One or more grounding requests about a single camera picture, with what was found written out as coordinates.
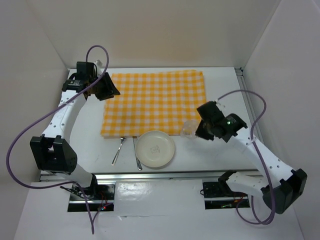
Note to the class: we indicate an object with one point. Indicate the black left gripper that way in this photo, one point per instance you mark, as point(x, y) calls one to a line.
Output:
point(109, 89)

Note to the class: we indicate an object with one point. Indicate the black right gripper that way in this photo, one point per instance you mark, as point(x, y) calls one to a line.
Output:
point(200, 133)

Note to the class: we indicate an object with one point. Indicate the clear plastic cup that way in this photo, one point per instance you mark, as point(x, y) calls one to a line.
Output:
point(188, 129)

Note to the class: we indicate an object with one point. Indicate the cream round plate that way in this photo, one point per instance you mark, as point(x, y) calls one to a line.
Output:
point(155, 149)

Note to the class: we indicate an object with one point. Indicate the yellow white checkered cloth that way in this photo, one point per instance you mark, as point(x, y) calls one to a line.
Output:
point(160, 101)

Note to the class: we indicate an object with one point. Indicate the silver fork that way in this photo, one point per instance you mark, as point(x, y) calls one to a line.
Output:
point(122, 140)

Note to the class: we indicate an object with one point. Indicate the silver table knife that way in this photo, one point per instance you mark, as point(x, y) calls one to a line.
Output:
point(138, 163)

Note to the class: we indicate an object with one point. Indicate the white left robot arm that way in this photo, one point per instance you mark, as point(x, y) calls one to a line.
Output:
point(52, 150)

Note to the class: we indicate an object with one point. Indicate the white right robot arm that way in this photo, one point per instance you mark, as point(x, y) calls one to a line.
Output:
point(280, 184)

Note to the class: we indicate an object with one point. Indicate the aluminium front rail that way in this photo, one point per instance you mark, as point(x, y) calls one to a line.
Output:
point(141, 175)

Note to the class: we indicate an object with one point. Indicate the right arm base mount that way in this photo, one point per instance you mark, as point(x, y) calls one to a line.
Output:
point(216, 197)

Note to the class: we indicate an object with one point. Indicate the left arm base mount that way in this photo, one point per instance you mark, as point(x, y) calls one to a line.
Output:
point(103, 200)

